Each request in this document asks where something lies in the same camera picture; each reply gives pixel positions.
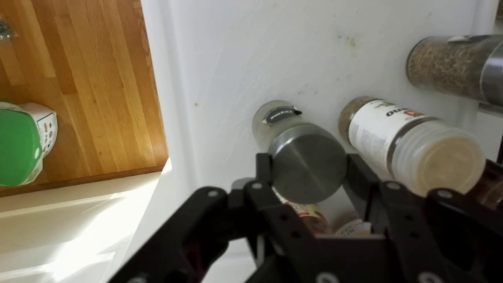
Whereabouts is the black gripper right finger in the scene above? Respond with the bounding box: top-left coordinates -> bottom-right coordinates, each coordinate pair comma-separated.
344,154 -> 503,283

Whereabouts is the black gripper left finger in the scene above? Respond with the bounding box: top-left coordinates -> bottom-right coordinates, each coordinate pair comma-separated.
106,152 -> 315,283

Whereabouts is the steel lid spice bottle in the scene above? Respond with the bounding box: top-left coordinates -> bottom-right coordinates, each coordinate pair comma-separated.
251,99 -> 348,206

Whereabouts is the small black lid spice bottle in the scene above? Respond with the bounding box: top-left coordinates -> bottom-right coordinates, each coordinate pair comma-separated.
469,159 -> 503,211

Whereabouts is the red cap spice bottle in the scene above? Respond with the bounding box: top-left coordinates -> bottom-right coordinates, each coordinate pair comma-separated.
284,201 -> 328,234

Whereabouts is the white label spice bottle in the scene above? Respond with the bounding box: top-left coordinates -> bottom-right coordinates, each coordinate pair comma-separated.
336,96 -> 485,198

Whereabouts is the steel lid pepper bottle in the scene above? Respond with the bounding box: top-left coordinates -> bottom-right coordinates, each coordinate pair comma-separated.
405,33 -> 503,107

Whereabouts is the white cutting board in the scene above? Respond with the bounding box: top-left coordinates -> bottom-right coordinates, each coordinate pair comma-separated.
111,0 -> 503,283

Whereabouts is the green lidded white bin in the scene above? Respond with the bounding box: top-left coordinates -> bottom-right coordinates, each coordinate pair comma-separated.
0,101 -> 59,189

